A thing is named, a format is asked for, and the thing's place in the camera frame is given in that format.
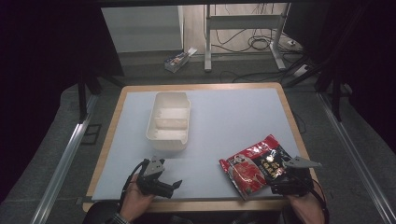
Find small printed cardboard box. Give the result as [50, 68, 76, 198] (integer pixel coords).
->
[163, 47, 198, 74]

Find white panel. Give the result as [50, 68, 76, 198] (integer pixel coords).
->
[100, 5, 185, 54]

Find person's right hand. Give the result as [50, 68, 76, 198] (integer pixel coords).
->
[287, 186, 325, 216]

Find white divided plastic container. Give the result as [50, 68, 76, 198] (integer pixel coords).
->
[145, 91, 191, 152]

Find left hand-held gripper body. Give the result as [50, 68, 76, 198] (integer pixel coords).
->
[135, 156, 176, 200]

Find tangle of black floor cables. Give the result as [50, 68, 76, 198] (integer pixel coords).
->
[211, 3, 312, 84]

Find aluminium floor rail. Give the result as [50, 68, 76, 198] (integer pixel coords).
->
[317, 92, 396, 224]
[29, 94, 100, 224]

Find black metal stand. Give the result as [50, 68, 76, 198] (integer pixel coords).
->
[314, 55, 353, 123]

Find person's left hand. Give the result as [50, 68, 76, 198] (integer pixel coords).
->
[119, 173, 156, 223]

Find light grey table mat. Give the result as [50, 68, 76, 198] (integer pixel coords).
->
[91, 87, 302, 202]

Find red food packet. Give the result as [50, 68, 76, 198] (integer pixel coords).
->
[219, 133, 294, 201]

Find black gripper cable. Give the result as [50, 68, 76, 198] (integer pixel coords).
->
[119, 159, 150, 209]
[306, 177, 331, 224]

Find white power strip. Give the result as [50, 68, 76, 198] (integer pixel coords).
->
[291, 63, 310, 78]

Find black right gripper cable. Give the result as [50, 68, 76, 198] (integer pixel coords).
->
[306, 177, 331, 224]

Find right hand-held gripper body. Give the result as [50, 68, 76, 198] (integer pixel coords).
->
[270, 155, 323, 197]

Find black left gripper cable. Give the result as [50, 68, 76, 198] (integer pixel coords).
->
[119, 159, 150, 209]

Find white metal stand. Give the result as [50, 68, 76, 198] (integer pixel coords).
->
[203, 3, 292, 73]

